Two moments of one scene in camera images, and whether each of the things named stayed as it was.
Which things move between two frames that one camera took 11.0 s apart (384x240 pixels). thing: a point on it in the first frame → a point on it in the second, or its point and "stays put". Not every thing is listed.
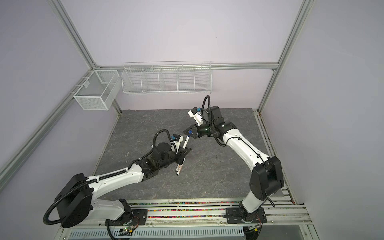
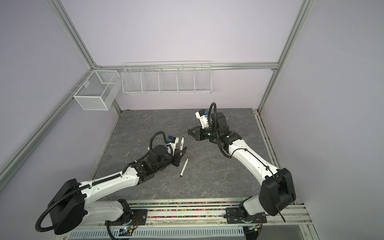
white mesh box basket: [99, 91] stays put
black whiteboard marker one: [178, 169] → [181, 144]
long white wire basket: [167, 77] stays put
